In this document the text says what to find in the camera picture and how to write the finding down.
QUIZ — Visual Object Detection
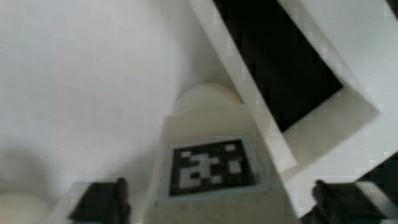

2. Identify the white square table top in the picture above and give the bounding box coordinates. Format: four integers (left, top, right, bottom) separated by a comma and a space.
0, 0, 296, 224

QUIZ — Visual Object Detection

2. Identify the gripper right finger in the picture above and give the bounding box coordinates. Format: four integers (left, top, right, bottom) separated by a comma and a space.
303, 180, 398, 224

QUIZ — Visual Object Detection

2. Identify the white table leg with tag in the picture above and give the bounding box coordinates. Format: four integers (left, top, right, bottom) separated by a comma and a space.
145, 84, 299, 224

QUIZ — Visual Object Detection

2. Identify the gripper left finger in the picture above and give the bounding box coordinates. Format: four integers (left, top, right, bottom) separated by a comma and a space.
54, 178, 132, 224

